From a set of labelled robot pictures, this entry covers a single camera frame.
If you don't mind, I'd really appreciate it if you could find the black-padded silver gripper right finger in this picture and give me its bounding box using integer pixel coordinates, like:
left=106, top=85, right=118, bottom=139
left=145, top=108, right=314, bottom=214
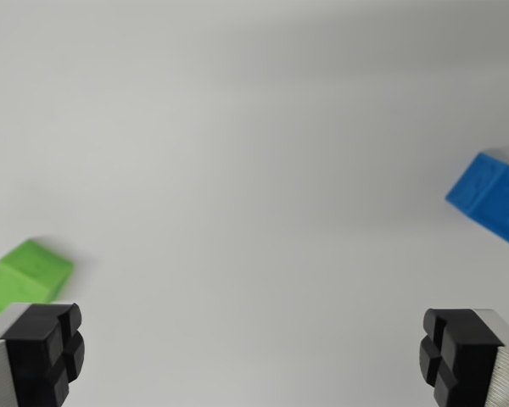
left=418, top=307, right=509, bottom=407

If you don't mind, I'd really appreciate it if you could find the black-padded silver gripper left finger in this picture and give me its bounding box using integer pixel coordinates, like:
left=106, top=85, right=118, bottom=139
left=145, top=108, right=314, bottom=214
left=0, top=302, right=87, bottom=407

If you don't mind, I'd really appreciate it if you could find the blue rubber cube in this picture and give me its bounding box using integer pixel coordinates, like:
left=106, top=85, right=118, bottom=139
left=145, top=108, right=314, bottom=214
left=444, top=151, right=509, bottom=246

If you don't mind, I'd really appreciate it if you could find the green rubber cube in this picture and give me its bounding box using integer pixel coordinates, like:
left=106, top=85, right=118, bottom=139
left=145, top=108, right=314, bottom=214
left=0, top=238, right=76, bottom=315

